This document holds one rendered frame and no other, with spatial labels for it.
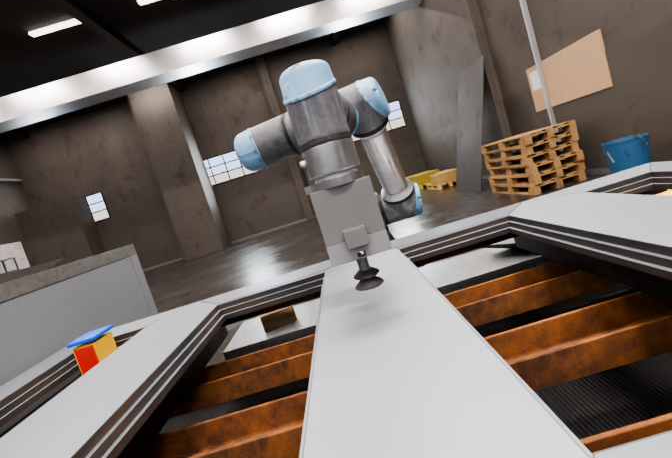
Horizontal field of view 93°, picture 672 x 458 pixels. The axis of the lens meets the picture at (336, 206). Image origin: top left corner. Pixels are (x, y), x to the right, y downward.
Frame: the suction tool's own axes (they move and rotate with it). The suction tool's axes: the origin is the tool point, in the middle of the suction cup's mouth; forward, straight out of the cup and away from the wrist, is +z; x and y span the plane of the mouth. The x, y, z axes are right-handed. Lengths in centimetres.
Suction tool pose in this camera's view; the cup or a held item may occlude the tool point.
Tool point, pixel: (369, 284)
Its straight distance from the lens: 47.9
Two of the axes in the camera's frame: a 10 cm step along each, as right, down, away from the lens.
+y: 9.5, -3.0, 0.1
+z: 3.0, 9.5, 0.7
